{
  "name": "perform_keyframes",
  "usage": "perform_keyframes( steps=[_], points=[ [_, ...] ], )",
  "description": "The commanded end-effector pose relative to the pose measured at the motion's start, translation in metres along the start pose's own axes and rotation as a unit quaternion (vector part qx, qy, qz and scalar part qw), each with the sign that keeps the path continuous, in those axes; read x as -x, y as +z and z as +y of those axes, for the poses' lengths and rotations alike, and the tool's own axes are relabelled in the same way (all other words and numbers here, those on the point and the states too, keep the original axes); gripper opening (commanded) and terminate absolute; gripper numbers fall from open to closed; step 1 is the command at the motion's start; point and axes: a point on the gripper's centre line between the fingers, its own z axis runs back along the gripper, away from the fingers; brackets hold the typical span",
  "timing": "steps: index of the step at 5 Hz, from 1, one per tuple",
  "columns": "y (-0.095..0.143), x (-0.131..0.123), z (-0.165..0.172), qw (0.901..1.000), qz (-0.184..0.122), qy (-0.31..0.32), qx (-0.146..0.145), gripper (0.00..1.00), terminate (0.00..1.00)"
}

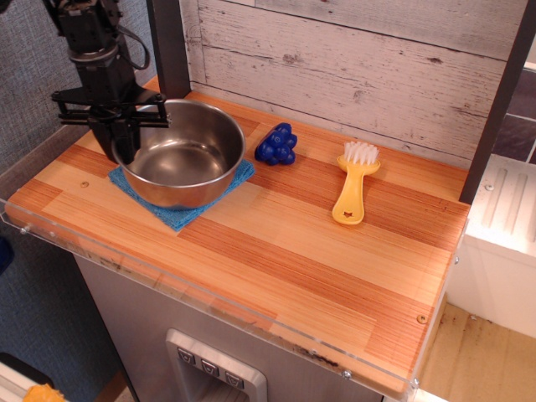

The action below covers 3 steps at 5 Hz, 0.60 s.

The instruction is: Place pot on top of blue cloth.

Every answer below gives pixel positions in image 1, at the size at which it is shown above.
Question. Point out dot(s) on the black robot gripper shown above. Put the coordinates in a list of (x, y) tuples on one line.
[(109, 92)]

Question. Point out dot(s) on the stainless steel pot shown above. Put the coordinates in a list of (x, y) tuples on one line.
[(190, 163)]

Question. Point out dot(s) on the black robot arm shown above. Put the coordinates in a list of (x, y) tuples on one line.
[(89, 26)]

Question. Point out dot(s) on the blue folded cloth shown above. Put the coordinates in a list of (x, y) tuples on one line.
[(177, 219)]

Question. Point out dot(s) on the clear acrylic front guard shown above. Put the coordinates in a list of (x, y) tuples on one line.
[(269, 290)]

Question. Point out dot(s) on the blue toy grape bunch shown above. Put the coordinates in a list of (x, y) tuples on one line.
[(277, 147)]

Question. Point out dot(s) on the grey toy fridge cabinet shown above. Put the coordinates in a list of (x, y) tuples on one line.
[(138, 319)]

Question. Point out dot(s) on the yellow dish brush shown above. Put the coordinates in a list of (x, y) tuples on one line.
[(359, 159)]

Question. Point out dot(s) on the silver dispenser panel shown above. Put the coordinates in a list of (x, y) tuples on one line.
[(202, 371)]

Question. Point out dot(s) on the orange object bottom left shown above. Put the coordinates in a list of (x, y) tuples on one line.
[(43, 393)]

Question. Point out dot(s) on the white toy sink unit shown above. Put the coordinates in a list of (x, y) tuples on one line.
[(494, 273)]

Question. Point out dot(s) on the dark grey left post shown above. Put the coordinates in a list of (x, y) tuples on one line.
[(169, 47)]

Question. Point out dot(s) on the dark grey post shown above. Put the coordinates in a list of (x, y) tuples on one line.
[(513, 69), (169, 47)]

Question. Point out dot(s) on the dark grey right post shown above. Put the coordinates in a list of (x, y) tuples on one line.
[(513, 69)]

